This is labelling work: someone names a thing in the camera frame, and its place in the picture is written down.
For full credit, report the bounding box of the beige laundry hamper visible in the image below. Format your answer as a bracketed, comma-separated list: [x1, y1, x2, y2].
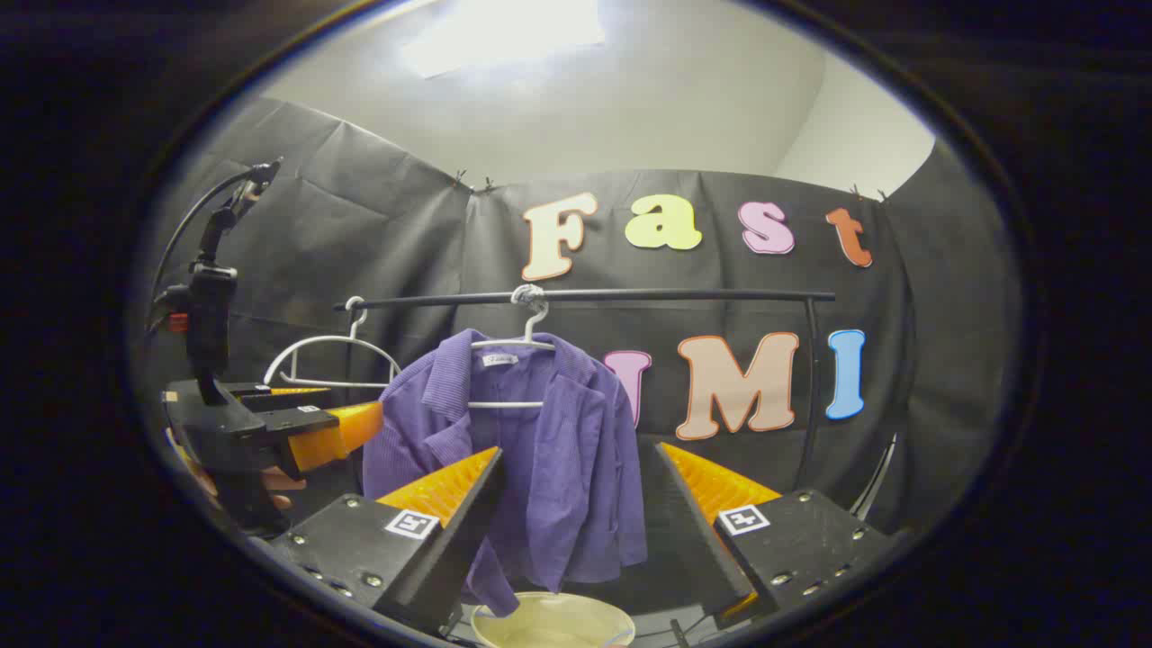
[470, 591, 636, 648]

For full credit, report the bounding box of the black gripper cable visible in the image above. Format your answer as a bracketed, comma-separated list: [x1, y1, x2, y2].
[148, 162, 275, 307]

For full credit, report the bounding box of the purple ribbed jacket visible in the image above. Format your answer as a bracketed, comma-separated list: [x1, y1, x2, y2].
[362, 328, 649, 618]

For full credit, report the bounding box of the white clothes hanger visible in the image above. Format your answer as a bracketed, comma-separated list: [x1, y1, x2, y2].
[263, 295, 403, 390]
[468, 285, 559, 410]

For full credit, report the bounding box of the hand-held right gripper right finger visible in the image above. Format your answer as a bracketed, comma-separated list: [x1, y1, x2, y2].
[654, 441, 901, 631]

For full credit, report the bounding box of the black backdrop cloth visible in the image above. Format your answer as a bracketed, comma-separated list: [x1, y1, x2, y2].
[135, 94, 1022, 622]

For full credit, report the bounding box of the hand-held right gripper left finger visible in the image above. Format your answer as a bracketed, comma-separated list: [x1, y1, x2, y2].
[268, 446, 507, 636]

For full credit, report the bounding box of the black clothes rack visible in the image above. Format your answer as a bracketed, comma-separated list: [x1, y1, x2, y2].
[335, 288, 838, 491]

